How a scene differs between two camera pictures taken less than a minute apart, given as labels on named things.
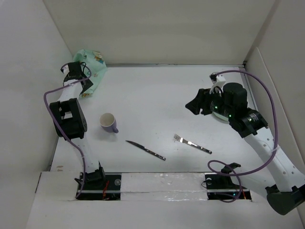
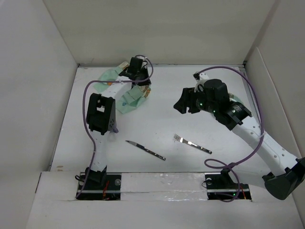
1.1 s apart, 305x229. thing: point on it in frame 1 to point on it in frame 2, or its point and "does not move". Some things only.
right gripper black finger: (195, 105) to (182, 103)
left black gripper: (87, 85) to (147, 82)
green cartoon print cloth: (96, 64) to (130, 99)
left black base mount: (98, 186) does not move
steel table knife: (148, 150) does not move
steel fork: (177, 138) does not move
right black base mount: (220, 186) does not move
